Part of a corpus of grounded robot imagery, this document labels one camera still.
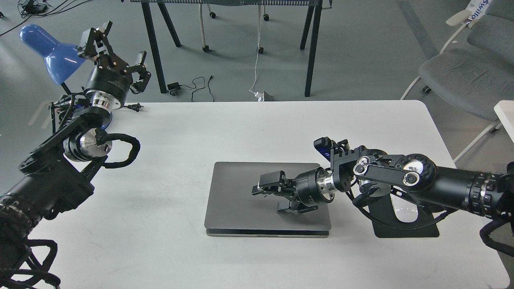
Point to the black power plug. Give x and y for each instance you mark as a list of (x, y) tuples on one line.
[(136, 107)]

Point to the white computer mouse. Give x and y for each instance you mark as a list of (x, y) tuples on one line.
[(405, 211)]

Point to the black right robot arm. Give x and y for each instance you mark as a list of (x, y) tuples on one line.
[(367, 175)]

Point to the blue desk lamp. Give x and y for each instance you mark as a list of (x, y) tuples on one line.
[(61, 59)]

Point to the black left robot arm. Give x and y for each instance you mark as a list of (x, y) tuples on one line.
[(58, 173)]

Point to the black cable bundle floor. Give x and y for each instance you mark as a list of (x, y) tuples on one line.
[(29, 9)]

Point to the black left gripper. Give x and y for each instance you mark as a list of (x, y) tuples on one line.
[(107, 88)]

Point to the black mouse pad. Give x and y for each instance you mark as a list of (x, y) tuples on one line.
[(383, 211)]

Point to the grey office chair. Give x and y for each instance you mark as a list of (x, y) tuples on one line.
[(475, 78)]

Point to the grey laptop notebook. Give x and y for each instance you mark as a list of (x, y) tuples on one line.
[(232, 210)]

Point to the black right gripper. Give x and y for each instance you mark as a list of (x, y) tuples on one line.
[(309, 189)]

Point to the white side table corner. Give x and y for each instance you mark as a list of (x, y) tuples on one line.
[(505, 111)]

